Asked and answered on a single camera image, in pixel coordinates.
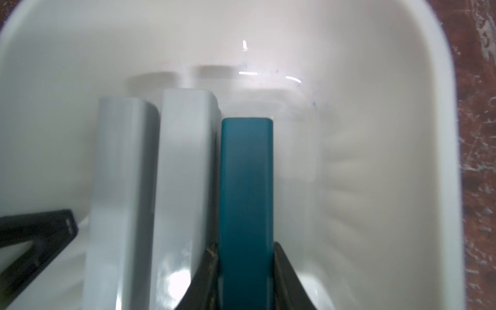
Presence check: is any white plastic storage box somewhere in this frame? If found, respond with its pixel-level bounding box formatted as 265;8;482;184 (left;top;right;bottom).
1;1;466;309

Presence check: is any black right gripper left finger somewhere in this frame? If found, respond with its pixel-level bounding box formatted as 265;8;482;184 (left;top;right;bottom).
176;243;219;310

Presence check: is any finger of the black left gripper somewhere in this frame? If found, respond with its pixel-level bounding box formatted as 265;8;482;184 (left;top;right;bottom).
1;209;78;306

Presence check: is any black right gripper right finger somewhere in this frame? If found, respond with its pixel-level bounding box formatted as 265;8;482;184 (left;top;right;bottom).
273;242;316;310

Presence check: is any teal block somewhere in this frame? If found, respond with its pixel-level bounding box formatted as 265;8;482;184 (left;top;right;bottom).
218;118;274;309

